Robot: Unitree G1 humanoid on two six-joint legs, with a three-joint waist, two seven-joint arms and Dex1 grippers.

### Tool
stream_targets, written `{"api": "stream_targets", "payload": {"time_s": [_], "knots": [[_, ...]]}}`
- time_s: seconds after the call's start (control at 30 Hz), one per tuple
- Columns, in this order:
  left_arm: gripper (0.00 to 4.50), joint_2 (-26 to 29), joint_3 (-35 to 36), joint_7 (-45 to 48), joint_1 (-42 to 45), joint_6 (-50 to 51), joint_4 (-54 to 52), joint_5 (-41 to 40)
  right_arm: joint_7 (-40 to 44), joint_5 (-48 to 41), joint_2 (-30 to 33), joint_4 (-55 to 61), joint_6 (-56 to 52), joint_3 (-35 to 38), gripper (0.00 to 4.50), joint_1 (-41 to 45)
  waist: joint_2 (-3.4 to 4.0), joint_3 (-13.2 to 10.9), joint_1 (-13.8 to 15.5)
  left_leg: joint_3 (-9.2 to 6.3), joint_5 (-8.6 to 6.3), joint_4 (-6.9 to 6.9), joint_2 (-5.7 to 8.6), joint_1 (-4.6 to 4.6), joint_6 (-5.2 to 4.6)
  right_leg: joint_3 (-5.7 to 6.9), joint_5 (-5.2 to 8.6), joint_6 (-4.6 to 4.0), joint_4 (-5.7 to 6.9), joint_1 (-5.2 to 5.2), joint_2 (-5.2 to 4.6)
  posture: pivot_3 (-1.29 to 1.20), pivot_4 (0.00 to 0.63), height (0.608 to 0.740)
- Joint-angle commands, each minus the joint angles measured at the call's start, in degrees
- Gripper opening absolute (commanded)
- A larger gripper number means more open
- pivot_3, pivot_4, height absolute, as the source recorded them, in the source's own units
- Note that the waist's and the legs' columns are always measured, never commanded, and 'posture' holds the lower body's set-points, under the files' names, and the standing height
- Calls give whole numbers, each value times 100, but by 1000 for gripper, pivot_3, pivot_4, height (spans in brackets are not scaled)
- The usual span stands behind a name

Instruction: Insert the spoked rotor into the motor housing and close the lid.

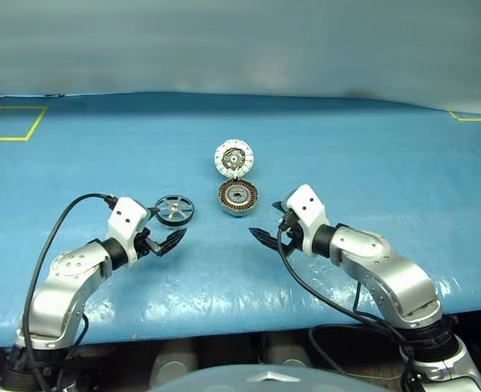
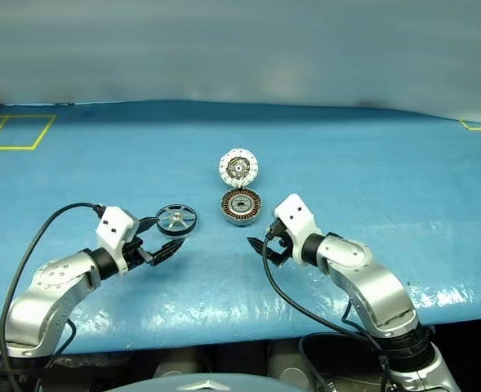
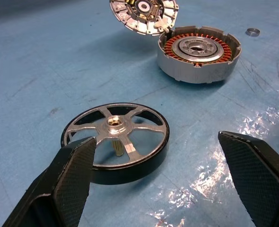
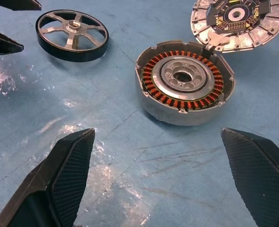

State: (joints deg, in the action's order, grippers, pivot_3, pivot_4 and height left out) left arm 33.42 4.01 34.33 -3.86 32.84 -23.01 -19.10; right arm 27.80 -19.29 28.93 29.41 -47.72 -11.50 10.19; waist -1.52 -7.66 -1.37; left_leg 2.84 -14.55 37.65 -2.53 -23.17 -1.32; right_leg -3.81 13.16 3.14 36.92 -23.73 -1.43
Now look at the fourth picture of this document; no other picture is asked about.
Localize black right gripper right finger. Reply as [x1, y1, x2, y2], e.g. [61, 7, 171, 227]
[220, 127, 279, 227]

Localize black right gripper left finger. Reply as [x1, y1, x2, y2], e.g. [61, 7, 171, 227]
[0, 128, 96, 227]

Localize black rotor ring silver spokes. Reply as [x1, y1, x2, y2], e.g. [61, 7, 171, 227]
[36, 9, 110, 63]

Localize silver motor cover circuit board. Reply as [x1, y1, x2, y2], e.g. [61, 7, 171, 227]
[190, 0, 279, 54]

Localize silver stator housing copper windings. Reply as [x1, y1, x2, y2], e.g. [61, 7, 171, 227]
[135, 40, 236, 126]

